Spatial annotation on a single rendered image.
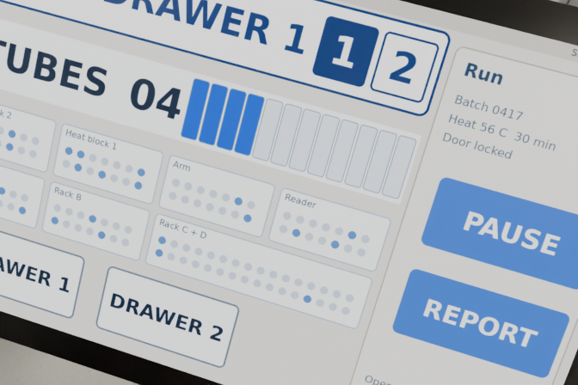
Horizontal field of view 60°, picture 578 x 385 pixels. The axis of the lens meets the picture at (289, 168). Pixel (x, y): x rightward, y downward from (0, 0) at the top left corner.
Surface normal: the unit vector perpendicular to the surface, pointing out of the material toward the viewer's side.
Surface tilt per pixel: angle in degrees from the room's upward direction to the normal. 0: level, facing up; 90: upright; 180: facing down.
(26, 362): 0
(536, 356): 50
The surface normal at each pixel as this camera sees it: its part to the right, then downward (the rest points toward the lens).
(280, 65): -0.12, 0.13
